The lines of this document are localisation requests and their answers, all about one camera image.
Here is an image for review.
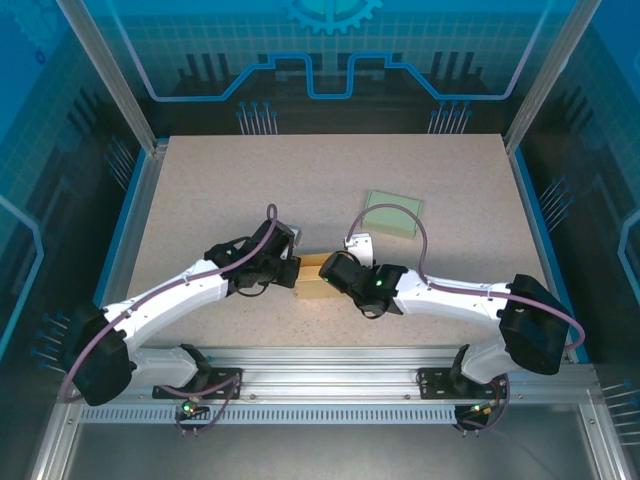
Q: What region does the blue table edge strip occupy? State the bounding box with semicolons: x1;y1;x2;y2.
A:
512;148;590;364
93;147;151;306

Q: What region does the slotted grey cable duct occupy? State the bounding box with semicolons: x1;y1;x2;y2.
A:
79;405;461;426

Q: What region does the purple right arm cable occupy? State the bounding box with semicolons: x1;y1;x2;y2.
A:
346;204;585;437

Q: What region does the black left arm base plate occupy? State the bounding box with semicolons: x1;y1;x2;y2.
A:
152;367;245;401

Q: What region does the aluminium frame post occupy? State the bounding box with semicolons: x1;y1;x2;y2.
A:
54;0;169;154
502;0;601;151

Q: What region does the yellow paper box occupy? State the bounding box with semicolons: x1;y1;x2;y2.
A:
296;252;351;301

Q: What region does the aluminium mounting rail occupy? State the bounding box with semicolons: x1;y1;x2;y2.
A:
59;347;601;407

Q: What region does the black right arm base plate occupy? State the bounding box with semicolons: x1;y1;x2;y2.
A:
417;367;509;401

